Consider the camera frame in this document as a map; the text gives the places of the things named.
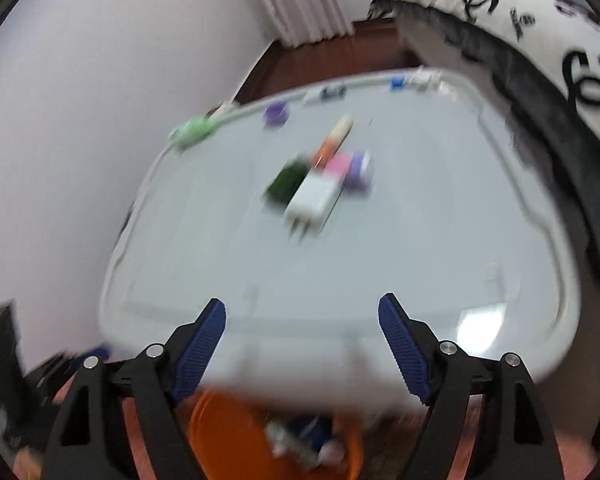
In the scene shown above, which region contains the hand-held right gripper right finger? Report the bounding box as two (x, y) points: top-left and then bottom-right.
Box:
(378, 293), (566, 480)

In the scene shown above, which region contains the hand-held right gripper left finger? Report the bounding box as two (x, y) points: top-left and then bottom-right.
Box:
(42, 298), (227, 480)

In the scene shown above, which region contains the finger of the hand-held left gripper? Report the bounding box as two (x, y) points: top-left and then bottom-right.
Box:
(25, 342), (111, 396)

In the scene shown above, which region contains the orange plastic bin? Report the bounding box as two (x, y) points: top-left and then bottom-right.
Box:
(187, 390), (366, 480)

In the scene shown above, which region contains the white plastic storage bin lid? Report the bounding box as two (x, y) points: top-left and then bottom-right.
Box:
(97, 67), (583, 408)

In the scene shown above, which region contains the white box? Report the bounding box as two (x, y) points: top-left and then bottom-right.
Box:
(284, 170), (343, 233)

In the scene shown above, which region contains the pink and purple box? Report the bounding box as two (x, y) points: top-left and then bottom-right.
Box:
(330, 150), (373, 192)

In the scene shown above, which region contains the dark green packet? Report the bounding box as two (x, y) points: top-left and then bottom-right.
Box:
(264, 159), (308, 206)

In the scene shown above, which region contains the green and white bottle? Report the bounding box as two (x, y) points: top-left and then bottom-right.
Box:
(169, 115), (221, 151)

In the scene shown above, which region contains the orange and white tube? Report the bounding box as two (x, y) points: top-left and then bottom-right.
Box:
(310, 114), (355, 168)

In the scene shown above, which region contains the purple cap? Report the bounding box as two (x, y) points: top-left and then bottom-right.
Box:
(262, 101), (290, 128)

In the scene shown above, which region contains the small white item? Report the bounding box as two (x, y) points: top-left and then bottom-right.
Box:
(409, 69), (443, 93)

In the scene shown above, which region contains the black and white printed blanket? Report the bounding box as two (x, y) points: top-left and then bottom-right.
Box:
(367, 0), (600, 281)

